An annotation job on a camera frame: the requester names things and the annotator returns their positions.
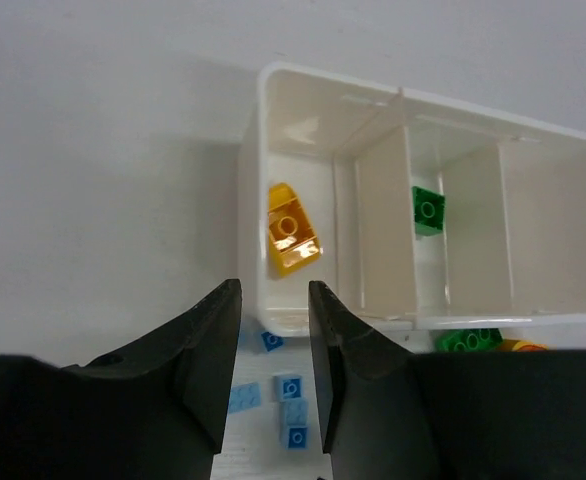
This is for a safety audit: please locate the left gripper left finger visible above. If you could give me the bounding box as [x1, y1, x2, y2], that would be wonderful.
[0, 279, 242, 479]

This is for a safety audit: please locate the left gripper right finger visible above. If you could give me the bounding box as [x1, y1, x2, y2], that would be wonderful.
[308, 281, 586, 479]

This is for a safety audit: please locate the green long lego brick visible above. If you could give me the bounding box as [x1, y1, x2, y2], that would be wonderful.
[435, 328, 504, 353]

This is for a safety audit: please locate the blue small lego plate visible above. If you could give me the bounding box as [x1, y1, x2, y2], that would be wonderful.
[259, 331, 284, 352]
[280, 425, 308, 450]
[274, 374, 304, 402]
[280, 398, 309, 427]

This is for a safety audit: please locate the yellow sloped lego brick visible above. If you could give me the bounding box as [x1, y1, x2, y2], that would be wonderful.
[267, 183, 322, 277]

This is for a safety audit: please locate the small green lego brick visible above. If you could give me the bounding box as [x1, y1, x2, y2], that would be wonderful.
[412, 186, 446, 237]

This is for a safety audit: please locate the light blue lego plate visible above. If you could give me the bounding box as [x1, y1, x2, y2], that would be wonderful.
[227, 382, 262, 414]

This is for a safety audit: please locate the orange flower green lego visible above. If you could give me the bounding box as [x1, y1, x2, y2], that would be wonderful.
[497, 339, 549, 352]

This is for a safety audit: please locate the white three-compartment bin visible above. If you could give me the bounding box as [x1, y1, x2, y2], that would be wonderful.
[238, 63, 586, 337]

